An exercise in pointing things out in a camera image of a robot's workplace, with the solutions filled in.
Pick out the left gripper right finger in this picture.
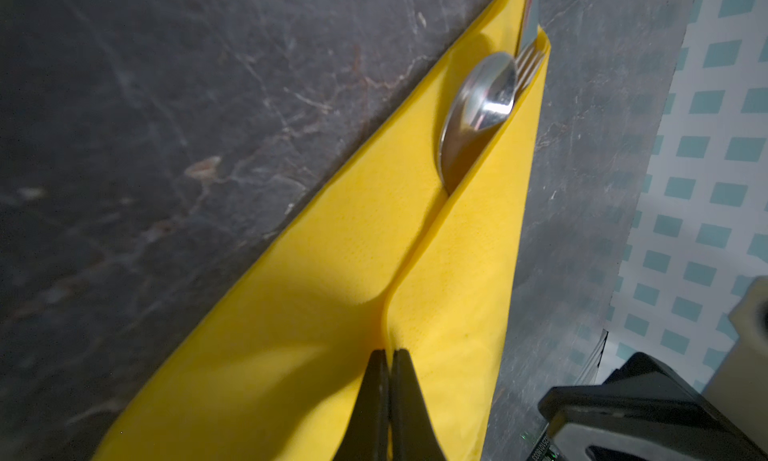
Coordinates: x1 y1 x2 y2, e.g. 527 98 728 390
391 349 446 461

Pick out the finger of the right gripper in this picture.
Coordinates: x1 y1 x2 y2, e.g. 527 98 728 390
538 352 767 460

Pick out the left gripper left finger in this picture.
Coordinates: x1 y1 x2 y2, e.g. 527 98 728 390
333 350 389 461

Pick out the yellow paper napkin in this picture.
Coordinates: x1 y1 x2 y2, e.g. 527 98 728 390
95 0 546 460

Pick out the silver spoon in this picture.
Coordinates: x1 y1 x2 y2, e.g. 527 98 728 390
438 51 518 193

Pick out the silver fork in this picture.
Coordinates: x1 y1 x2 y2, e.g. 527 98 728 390
515 41 545 98

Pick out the silver knife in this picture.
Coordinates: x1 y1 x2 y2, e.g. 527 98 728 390
517 0 539 52

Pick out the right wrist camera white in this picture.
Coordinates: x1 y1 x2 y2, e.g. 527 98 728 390
704 276 768 450

